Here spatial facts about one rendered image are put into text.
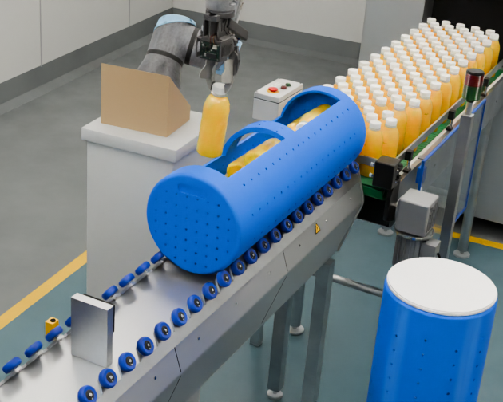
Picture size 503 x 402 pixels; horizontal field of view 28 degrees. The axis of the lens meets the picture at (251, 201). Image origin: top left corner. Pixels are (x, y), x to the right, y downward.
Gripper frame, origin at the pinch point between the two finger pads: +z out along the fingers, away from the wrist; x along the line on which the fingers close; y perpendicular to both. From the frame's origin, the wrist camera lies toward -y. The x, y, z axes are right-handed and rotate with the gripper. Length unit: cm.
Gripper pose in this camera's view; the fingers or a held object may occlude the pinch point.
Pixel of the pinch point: (219, 85)
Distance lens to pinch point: 255.1
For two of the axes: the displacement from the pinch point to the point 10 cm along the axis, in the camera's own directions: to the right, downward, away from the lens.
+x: 8.9, 2.5, -3.9
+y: -4.6, 3.6, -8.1
